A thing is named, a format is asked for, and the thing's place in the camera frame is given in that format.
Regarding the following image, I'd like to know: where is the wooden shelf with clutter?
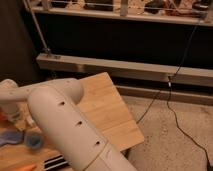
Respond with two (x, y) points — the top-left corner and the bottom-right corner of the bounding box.
(22, 0), (213, 27)

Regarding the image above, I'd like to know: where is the small blue bowl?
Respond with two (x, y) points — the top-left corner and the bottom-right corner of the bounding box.
(25, 133), (44, 150)

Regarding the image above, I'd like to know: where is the metal slanted rod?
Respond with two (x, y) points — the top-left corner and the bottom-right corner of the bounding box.
(25, 0), (51, 57)

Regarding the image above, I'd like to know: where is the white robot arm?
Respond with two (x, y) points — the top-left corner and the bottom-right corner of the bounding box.
(0, 78), (137, 171)

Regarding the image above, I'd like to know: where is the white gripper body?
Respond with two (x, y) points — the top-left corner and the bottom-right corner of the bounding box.
(0, 103), (20, 122)

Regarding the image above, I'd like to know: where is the black cable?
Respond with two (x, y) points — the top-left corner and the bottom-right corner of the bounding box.
(135, 19), (213, 168)

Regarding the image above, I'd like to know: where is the red bowl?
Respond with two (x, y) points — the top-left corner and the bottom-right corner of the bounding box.
(0, 112), (6, 122)

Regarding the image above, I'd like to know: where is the black white striped block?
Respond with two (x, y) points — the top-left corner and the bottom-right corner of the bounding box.
(44, 155), (69, 171)

